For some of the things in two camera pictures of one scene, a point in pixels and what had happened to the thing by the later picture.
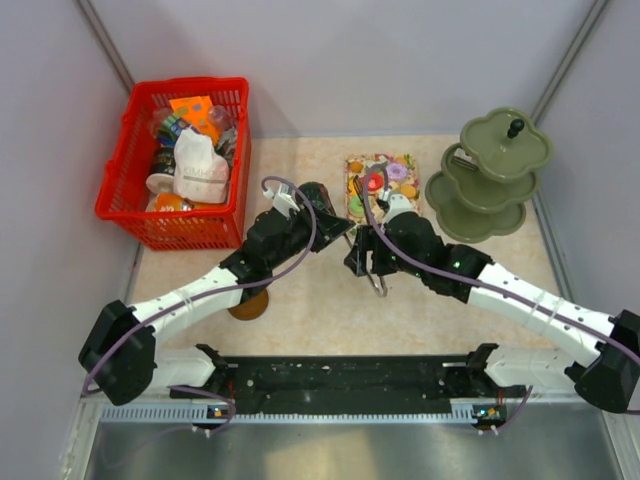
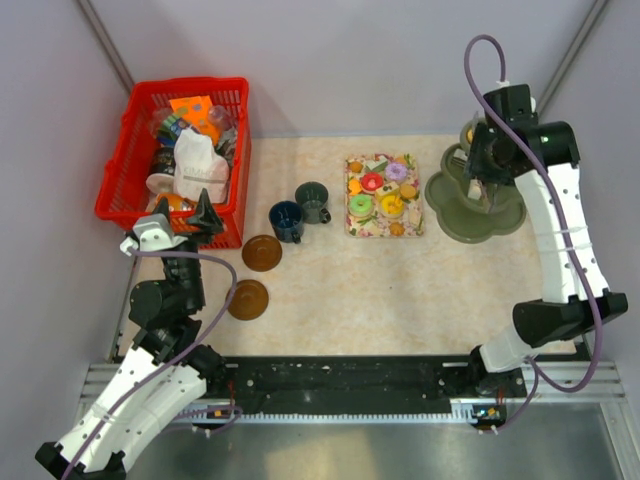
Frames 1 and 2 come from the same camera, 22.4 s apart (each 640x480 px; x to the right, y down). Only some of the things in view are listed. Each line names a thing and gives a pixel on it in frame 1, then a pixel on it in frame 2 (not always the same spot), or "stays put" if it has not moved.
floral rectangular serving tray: [403, 179] stays put
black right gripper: [367, 239] -> [476, 168]
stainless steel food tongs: [360, 189] -> [489, 194]
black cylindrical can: [163, 161] stays put
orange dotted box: [195, 110] stays put
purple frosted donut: [396, 171] stays put
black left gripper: [328, 227] -> [207, 218]
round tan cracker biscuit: [408, 191] stays put
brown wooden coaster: [250, 309] stays put
